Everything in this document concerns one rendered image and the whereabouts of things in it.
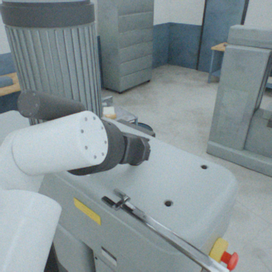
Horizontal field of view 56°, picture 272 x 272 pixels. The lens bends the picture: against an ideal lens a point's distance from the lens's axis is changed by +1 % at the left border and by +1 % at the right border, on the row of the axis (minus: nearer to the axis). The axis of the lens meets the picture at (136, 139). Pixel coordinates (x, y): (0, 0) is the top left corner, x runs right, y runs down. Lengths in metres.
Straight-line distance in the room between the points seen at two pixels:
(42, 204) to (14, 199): 0.03
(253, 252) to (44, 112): 2.75
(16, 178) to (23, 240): 0.10
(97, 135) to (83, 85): 0.32
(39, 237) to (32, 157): 0.10
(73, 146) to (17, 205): 0.08
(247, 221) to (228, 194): 2.63
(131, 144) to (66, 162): 0.17
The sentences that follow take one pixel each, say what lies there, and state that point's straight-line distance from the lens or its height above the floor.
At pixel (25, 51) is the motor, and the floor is 2.12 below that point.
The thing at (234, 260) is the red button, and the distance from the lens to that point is 0.59.
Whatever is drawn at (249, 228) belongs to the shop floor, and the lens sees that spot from 3.12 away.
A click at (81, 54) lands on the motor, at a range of 0.60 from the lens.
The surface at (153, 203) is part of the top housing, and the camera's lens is 0.50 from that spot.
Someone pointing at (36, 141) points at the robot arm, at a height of 2.09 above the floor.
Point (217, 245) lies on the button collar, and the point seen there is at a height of 1.79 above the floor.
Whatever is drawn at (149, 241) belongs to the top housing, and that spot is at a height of 1.85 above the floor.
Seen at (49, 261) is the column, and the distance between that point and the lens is 1.22.
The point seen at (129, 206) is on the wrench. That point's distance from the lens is 0.48.
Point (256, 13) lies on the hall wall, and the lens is 7.21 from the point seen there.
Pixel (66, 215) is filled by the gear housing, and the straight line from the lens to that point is 0.75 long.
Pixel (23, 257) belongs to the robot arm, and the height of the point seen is 2.05.
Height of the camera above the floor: 2.25
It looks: 32 degrees down
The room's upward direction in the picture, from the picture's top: straight up
